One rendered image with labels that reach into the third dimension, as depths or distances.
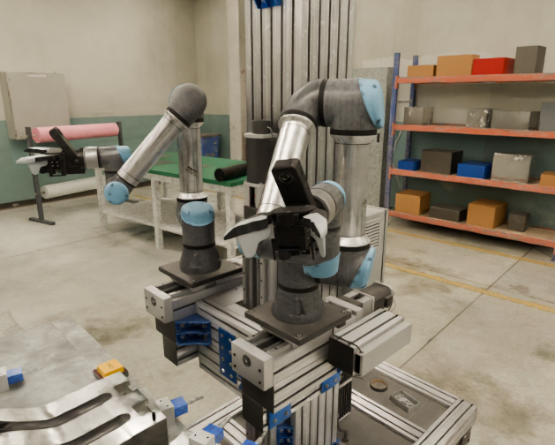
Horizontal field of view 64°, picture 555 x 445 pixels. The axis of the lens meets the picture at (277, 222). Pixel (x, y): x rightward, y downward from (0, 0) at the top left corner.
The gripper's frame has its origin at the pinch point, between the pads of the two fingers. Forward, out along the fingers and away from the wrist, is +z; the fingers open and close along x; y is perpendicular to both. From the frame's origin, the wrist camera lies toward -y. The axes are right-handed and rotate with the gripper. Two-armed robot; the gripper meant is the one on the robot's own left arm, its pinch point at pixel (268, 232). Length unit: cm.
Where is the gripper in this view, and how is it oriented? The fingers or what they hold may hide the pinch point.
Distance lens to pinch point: 63.0
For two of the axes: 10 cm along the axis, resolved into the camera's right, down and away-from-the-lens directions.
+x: -9.3, 0.4, 3.7
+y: 1.3, 9.7, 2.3
